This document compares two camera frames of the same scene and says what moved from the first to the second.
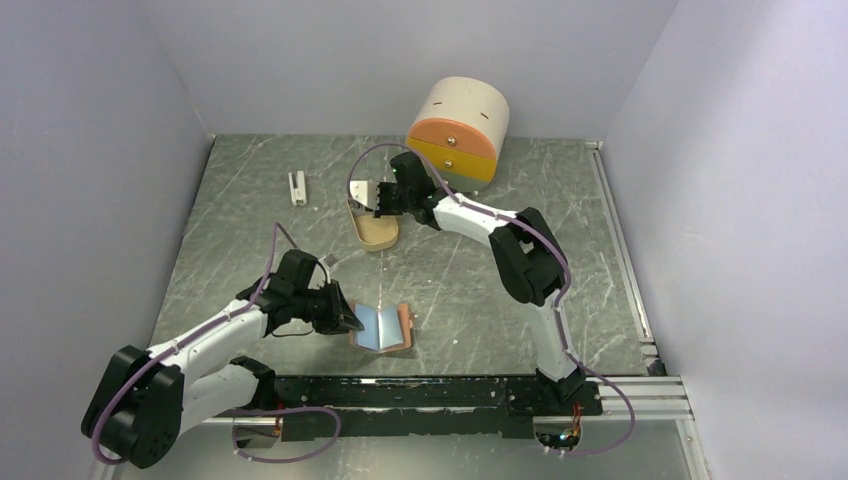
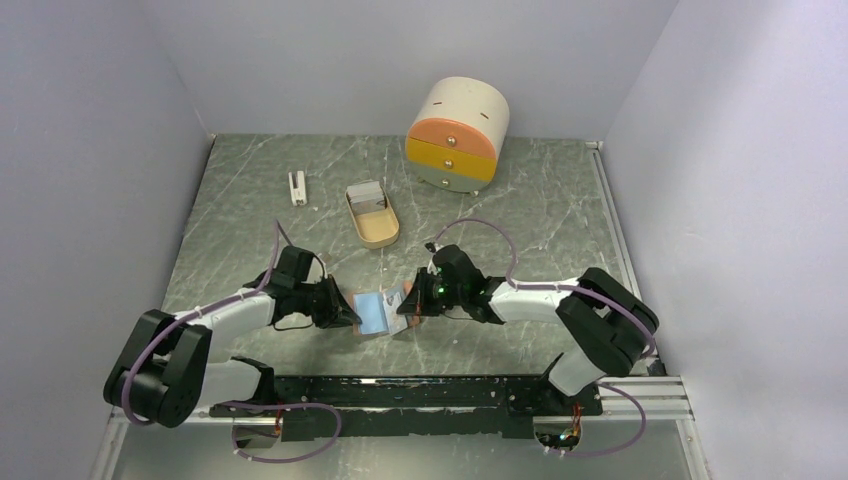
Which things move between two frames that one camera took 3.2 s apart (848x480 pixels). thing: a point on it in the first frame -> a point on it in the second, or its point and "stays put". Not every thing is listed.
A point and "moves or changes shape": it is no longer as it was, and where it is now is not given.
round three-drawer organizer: (460, 124) stays put
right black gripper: (383, 211) -> (417, 301)
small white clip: (299, 193) stays put
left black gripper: (339, 317) stays put
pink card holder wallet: (383, 329) moves or changes shape
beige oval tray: (374, 233) stays put
